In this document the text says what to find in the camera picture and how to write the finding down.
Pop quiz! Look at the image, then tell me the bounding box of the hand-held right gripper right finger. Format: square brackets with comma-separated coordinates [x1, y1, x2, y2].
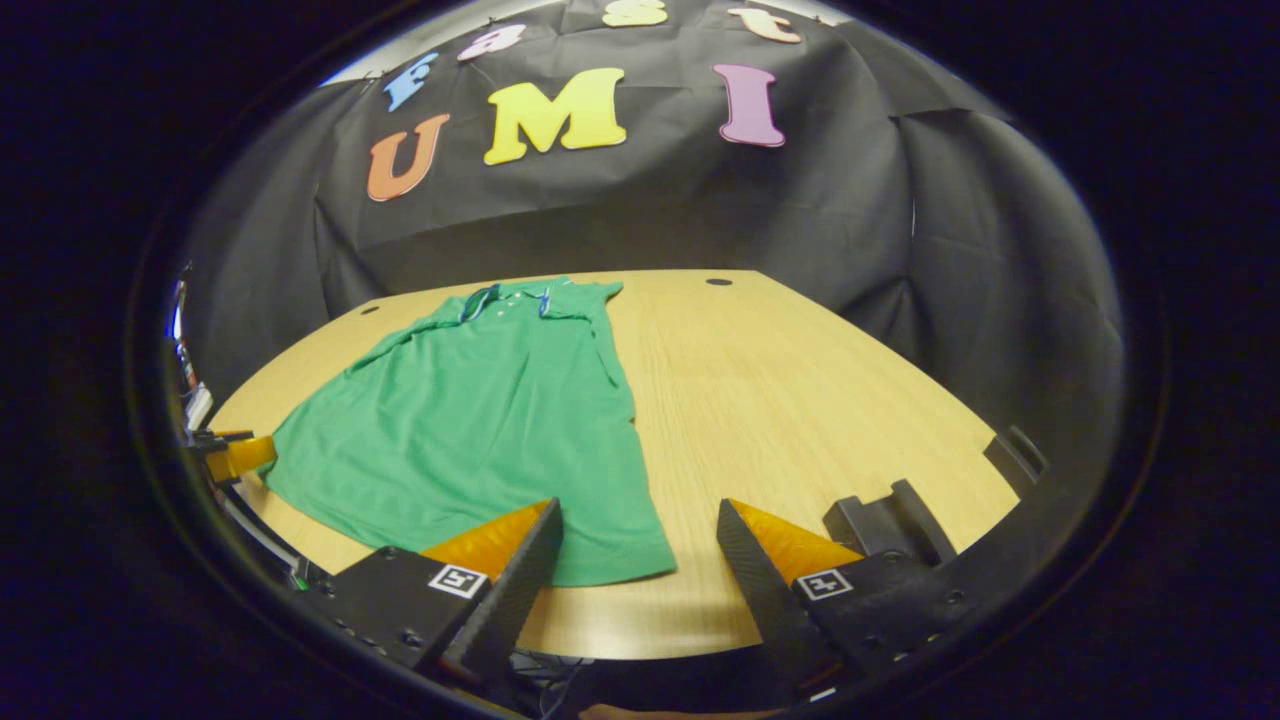
[715, 497, 986, 701]

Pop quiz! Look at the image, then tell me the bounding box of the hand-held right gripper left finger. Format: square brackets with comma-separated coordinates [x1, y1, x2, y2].
[300, 497, 564, 691]

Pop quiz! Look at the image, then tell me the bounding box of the green T-shirt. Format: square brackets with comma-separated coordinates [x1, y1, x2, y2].
[262, 277, 678, 588]

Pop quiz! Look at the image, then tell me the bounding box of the black backdrop cloth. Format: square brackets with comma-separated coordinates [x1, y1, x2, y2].
[180, 0, 1126, 471]

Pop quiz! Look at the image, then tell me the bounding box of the grey cable bundle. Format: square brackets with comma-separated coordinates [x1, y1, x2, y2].
[508, 650, 593, 717]

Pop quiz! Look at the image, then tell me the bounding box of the black table bracket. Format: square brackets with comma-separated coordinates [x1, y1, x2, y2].
[984, 425, 1050, 487]
[824, 479, 957, 568]

